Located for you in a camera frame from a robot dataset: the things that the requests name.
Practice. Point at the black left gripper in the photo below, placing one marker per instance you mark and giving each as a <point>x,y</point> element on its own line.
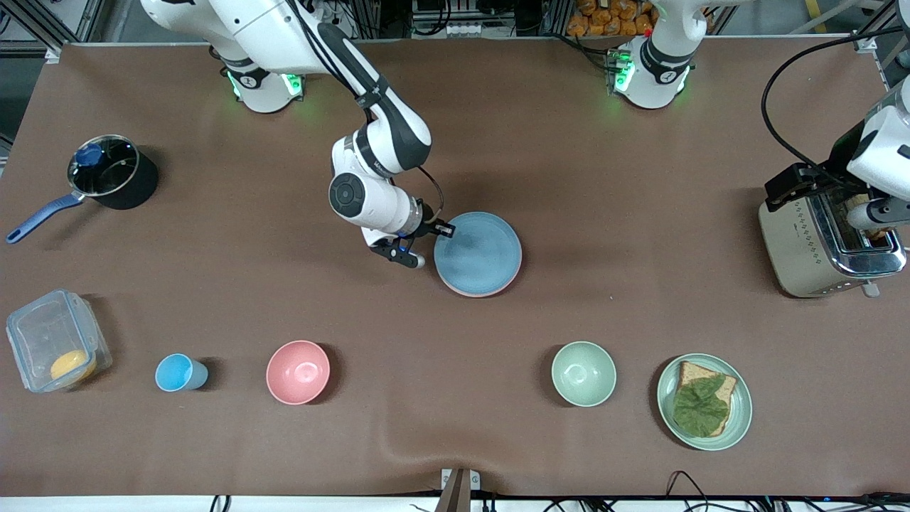
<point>842,158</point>

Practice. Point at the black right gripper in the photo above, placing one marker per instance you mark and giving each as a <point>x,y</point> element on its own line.
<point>426,223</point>

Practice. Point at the blue plate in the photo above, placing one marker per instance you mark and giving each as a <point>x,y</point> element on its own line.
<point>478,252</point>

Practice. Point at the pink plate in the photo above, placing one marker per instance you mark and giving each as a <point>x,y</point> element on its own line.
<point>483,295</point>

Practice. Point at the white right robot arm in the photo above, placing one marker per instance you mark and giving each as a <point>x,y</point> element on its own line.
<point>384,206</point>

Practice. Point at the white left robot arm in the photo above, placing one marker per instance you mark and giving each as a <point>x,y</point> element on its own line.
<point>657,71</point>

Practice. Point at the beige and chrome toaster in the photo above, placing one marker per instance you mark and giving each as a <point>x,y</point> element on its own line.
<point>789,242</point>

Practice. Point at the toast slice in toaster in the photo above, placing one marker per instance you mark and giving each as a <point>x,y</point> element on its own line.
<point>859,202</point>

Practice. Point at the green bowl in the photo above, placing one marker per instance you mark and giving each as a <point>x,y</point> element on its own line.
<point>584,374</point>

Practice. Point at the pink bowl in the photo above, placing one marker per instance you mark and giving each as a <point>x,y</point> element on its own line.
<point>298,372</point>

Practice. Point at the bread slice under lettuce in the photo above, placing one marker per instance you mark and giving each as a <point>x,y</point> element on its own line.
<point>693,373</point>

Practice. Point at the green plate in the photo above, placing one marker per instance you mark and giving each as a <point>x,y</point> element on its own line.
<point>739,419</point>

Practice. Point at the green lettuce leaf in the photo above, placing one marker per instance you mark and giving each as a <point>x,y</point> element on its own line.
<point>700,409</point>

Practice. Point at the orange packaged snacks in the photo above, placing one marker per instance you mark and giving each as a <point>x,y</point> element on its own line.
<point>604,18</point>

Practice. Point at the blue cup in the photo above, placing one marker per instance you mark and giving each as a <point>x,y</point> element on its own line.
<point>174,372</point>

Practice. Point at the glass lid with blue knob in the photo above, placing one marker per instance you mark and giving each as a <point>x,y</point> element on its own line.
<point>106,171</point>

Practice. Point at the clear plastic container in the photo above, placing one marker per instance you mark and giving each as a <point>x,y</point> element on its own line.
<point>43,334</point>

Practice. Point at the aluminium frame rail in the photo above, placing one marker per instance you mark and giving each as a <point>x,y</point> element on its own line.
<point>881,60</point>

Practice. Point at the silver table corner bracket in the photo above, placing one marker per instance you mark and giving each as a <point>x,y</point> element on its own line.
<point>54,54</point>
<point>864,41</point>

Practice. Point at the metal table edge bracket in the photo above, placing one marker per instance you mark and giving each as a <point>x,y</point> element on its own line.
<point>461,491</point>

